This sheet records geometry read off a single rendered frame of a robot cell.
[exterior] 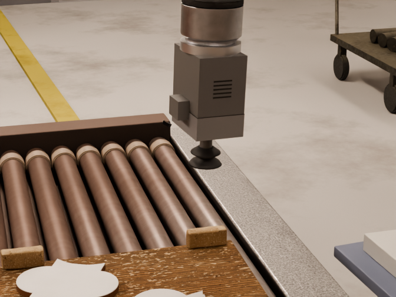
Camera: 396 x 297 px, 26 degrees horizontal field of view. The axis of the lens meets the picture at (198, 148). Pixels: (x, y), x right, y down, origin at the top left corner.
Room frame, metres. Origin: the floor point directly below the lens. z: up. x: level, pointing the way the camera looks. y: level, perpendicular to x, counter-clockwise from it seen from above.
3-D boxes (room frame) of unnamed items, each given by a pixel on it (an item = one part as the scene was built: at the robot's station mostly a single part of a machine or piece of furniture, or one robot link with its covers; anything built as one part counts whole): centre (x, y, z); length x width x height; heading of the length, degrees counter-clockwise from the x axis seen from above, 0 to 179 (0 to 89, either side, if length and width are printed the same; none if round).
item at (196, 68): (1.03, 0.00, 1.22); 0.10 x 0.09 x 0.16; 113
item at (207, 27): (1.03, -0.02, 1.29); 0.08 x 0.08 x 0.05
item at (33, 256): (1.08, 0.25, 0.95); 0.06 x 0.02 x 0.03; 104
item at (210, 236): (1.14, -0.01, 0.95); 0.06 x 0.02 x 0.03; 104
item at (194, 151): (1.03, -0.01, 1.12); 0.04 x 0.04 x 0.02
